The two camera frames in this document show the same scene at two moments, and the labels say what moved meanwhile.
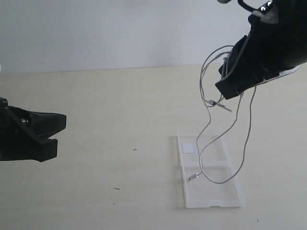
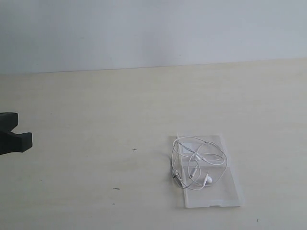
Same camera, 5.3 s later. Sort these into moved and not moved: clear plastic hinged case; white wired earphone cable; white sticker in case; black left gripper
Moved: black left gripper; white wired earphone cable
Not moved: clear plastic hinged case; white sticker in case
